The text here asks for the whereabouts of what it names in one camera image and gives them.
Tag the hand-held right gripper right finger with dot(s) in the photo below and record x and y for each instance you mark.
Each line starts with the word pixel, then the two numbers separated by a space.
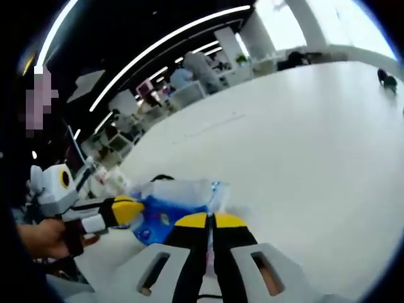
pixel 233 252

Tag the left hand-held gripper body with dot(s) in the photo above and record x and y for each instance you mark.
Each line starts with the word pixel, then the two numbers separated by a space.
pixel 53 192

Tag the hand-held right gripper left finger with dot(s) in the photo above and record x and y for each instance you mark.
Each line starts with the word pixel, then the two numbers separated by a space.
pixel 186 252

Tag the clear water bottle red label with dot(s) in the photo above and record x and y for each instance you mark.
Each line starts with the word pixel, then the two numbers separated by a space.
pixel 101 178

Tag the white paper cup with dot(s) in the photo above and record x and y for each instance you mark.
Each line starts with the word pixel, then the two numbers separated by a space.
pixel 118 184

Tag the blue tissue packet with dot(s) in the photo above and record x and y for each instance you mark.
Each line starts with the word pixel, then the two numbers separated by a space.
pixel 176 195

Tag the person's left hand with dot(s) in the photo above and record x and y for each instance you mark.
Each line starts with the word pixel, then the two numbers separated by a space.
pixel 44 236

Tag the white table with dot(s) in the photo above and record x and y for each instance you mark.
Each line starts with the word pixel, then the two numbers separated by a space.
pixel 284 158

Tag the pink desk monitor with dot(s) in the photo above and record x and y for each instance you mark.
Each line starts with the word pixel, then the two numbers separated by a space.
pixel 144 89

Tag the straight ceiling light strip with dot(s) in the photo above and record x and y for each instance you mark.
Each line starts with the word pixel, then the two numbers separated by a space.
pixel 53 34

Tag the long curved ceiling light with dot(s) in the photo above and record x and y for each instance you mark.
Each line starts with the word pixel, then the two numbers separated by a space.
pixel 164 41

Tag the potted green plant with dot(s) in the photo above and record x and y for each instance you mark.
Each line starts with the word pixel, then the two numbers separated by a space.
pixel 241 59

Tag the black bag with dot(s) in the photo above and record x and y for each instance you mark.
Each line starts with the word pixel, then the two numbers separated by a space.
pixel 293 60

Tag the small black object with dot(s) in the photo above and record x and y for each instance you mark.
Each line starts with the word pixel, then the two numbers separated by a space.
pixel 386 79

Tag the narrow bright window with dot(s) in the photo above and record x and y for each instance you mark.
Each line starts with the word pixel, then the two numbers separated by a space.
pixel 281 25

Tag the large bright window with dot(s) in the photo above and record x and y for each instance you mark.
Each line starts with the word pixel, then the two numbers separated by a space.
pixel 353 22

